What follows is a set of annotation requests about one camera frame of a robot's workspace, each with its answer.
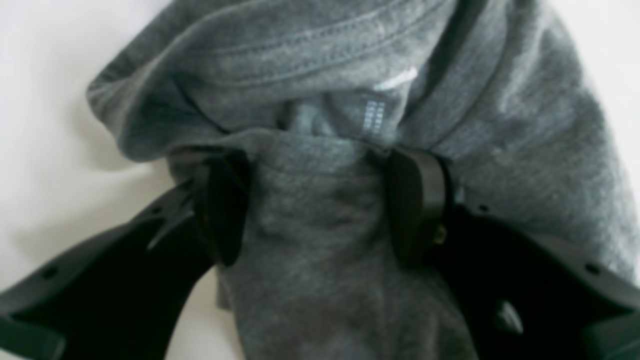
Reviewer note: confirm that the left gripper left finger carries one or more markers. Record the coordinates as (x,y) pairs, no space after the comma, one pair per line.
(119,294)

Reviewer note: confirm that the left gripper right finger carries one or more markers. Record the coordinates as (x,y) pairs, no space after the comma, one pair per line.
(524,295)

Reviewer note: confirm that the grey T-shirt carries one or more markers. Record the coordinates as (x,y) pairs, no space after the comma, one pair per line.
(317,92)

